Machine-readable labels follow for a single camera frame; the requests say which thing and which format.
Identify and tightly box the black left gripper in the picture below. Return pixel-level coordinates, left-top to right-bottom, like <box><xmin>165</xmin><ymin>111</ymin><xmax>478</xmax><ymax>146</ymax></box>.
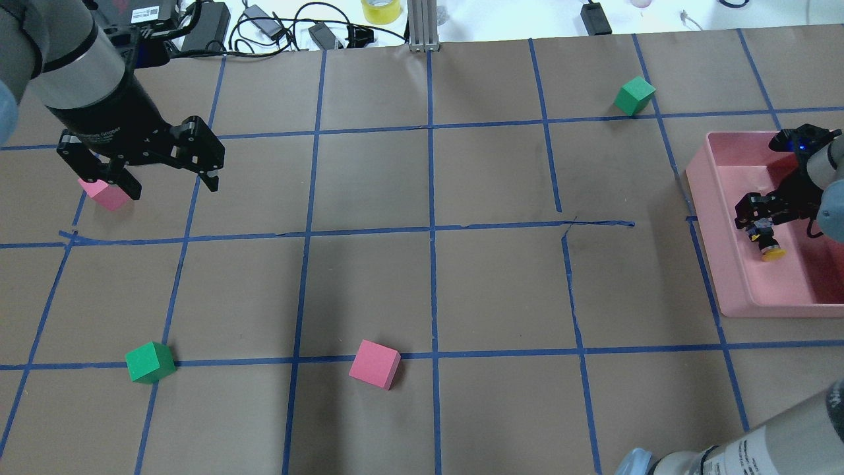
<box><xmin>55</xmin><ymin>116</ymin><xmax>226</xmax><ymax>201</ymax></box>

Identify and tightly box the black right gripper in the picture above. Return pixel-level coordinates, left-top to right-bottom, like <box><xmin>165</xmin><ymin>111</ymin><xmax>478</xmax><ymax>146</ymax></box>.
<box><xmin>735</xmin><ymin>170</ymin><xmax>824</xmax><ymax>232</ymax></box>

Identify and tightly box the yellow push button switch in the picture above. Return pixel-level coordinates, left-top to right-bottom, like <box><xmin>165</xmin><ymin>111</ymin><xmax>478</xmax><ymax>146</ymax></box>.
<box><xmin>746</xmin><ymin>218</ymin><xmax>787</xmax><ymax>262</ymax></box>

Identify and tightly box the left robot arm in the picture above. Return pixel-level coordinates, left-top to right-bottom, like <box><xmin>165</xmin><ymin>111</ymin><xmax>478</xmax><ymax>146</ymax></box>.
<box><xmin>1</xmin><ymin>1</ymin><xmax>226</xmax><ymax>201</ymax></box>

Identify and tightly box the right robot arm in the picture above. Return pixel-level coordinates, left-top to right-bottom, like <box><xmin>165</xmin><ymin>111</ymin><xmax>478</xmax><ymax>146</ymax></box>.
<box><xmin>616</xmin><ymin>124</ymin><xmax>842</xmax><ymax>474</ymax></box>

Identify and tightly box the pink foam cube near left gripper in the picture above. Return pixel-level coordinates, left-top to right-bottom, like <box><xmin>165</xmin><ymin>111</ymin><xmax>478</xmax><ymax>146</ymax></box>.
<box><xmin>77</xmin><ymin>178</ymin><xmax>132</xmax><ymax>212</ymax></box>

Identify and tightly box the pink plastic bin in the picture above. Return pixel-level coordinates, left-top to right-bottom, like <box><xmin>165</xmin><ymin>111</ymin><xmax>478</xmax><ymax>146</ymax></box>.
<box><xmin>685</xmin><ymin>131</ymin><xmax>843</xmax><ymax>318</ymax></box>

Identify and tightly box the black power adapter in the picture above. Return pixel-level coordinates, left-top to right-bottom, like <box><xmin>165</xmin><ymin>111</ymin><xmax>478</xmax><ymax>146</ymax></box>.
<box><xmin>179</xmin><ymin>2</ymin><xmax>230</xmax><ymax>52</ymax></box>

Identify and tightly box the green foam cube far right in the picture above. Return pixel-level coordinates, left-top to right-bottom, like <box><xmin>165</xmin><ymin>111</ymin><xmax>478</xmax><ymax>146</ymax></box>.
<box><xmin>614</xmin><ymin>76</ymin><xmax>657</xmax><ymax>117</ymax></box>

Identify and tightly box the green foam cube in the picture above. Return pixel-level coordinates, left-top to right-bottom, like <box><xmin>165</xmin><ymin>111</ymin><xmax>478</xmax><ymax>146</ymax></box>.
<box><xmin>614</xmin><ymin>76</ymin><xmax>657</xmax><ymax>117</ymax></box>
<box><xmin>125</xmin><ymin>342</ymin><xmax>177</xmax><ymax>385</ymax></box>

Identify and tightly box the green foam cube front left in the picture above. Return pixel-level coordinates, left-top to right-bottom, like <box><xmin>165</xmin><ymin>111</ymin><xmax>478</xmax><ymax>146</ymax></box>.
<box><xmin>125</xmin><ymin>342</ymin><xmax>177</xmax><ymax>385</ymax></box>

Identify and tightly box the black power brick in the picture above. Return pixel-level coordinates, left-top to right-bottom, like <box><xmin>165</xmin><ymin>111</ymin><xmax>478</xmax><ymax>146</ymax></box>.
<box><xmin>580</xmin><ymin>1</ymin><xmax>613</xmax><ymax>36</ymax></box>

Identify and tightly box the yellow tape roll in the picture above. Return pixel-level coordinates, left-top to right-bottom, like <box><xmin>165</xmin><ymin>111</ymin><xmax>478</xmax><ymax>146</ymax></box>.
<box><xmin>361</xmin><ymin>0</ymin><xmax>403</xmax><ymax>25</ymax></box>

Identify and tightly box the pink foam cube centre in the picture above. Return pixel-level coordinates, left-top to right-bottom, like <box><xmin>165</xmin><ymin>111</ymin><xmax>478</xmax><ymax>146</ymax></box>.
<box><xmin>347</xmin><ymin>340</ymin><xmax>402</xmax><ymax>391</ymax></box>

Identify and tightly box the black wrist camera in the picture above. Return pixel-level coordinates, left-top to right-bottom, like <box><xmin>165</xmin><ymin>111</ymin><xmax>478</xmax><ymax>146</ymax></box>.
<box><xmin>768</xmin><ymin>123</ymin><xmax>842</xmax><ymax>156</ymax></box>

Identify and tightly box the aluminium frame post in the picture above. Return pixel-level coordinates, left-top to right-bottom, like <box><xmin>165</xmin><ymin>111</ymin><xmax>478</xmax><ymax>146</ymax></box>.
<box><xmin>407</xmin><ymin>0</ymin><xmax>441</xmax><ymax>52</ymax></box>

